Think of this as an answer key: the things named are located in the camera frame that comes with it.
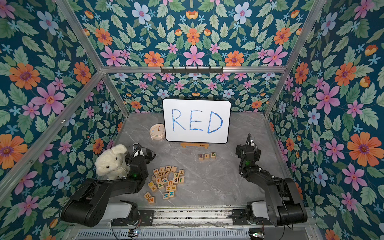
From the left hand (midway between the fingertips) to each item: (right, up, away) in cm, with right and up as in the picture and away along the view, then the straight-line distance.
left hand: (139, 150), depth 88 cm
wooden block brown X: (+11, -20, -7) cm, 24 cm away
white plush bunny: (-7, -5, -14) cm, 16 cm away
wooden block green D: (+45, -4, +5) cm, 45 cm away
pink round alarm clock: (+5, +10, +19) cm, 22 cm away
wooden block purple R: (+37, -5, +5) cm, 38 cm away
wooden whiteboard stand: (+26, +2, +11) cm, 28 cm away
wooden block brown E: (+41, -5, +5) cm, 41 cm away
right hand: (+69, +2, +2) cm, 69 cm away
